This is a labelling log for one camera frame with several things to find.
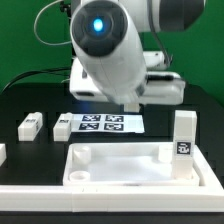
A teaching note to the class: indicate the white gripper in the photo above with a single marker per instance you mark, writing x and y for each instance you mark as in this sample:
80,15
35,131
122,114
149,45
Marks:
164,88

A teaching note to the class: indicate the white desk top tray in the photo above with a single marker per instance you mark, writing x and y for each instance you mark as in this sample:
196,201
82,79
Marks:
122,164

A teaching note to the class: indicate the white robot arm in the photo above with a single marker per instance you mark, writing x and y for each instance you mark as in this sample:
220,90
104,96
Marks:
110,63

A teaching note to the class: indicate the white marker tag plate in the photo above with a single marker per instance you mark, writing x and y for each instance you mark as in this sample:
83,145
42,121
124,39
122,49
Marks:
109,123

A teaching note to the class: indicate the white L-shaped corner fence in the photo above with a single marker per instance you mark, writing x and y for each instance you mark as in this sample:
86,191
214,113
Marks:
208,196

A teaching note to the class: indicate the white block at left edge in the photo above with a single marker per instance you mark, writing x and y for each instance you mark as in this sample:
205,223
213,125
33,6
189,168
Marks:
3,155

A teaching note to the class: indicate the black camera stand pole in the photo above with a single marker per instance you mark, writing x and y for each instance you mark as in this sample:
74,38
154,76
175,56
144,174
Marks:
68,7

